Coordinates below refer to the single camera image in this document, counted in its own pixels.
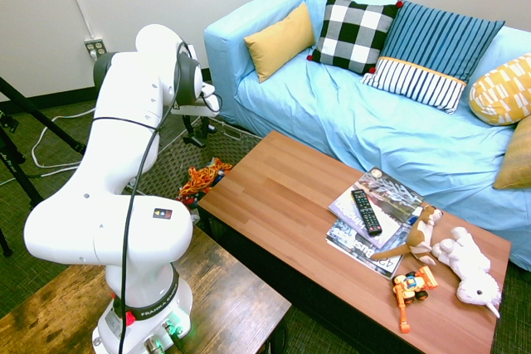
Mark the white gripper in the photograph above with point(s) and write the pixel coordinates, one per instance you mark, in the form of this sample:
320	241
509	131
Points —
197	109

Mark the black gamepad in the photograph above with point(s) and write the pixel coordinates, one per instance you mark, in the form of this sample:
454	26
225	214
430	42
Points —
197	140

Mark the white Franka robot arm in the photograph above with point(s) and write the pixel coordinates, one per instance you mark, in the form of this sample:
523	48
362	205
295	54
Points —
124	130

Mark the grey woven basket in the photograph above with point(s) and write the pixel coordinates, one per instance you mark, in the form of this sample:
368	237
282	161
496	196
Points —
232	144

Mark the plain mustard pillow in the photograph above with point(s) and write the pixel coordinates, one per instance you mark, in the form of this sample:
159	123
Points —
282	41

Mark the reddish wooden coffee table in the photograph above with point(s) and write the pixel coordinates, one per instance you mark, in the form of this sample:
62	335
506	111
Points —
298	213

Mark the dark rustic wooden table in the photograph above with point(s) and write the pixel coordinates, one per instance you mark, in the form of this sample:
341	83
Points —
224	287

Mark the black white checked pillow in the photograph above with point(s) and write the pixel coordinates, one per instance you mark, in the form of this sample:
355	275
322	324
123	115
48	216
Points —
352	32

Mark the black TV remote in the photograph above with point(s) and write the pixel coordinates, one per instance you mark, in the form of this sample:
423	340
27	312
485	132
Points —
367	213

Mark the light blue sofa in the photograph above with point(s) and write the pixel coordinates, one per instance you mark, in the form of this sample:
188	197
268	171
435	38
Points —
394	138

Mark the business magazine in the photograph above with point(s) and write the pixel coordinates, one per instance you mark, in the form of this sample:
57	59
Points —
357	252

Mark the magazine with landscape cover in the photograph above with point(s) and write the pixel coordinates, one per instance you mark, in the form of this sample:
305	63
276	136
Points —
394	200

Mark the white navy striped pillow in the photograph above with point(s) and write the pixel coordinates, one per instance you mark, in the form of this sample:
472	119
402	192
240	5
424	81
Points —
415	84

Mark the brown kangaroo plush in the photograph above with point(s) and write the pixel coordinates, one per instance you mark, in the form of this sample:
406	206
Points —
421	231

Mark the blue striped pillow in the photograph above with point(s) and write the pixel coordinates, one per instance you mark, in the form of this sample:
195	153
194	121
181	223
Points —
444	39

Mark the orange toy excavator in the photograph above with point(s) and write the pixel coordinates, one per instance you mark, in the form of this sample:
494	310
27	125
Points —
410	285

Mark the yellow white patterned pillow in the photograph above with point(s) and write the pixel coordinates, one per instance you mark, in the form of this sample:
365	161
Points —
502	95

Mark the white unicorn plush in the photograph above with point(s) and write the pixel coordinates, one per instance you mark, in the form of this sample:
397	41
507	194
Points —
473	271

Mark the mustard woven pillow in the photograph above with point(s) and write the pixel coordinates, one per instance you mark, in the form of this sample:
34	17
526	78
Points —
516	159

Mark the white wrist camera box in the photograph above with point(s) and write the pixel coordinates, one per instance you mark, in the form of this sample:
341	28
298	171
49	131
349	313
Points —
208	90

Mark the black camera tripod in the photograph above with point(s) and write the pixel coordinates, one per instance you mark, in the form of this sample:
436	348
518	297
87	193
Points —
41	115

